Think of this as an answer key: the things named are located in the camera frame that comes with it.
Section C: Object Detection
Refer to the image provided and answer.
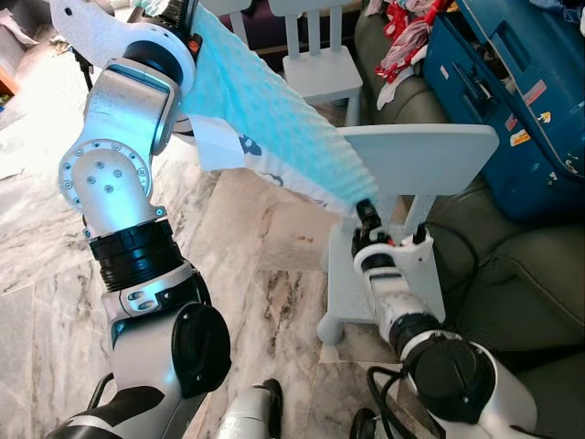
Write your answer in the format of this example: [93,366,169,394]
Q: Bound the green leather sofa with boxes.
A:
[352,9,585,439]

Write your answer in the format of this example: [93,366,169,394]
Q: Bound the light grey small chair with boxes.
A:
[268,0,364,126]
[317,123,499,347]
[199,0,252,47]

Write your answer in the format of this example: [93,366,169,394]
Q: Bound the red white patterned clothes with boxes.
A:
[373,0,453,111]

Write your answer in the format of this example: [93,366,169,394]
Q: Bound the blue hard suitcase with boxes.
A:
[422,0,585,223]

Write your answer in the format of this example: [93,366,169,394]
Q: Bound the silver left robot leg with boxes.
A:
[215,378,284,439]

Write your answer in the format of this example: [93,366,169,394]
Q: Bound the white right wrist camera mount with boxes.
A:
[352,227,432,271]

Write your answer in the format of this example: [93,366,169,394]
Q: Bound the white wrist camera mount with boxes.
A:
[50,0,197,92]
[352,227,432,271]

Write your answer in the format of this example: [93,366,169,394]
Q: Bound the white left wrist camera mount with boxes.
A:
[50,0,197,92]

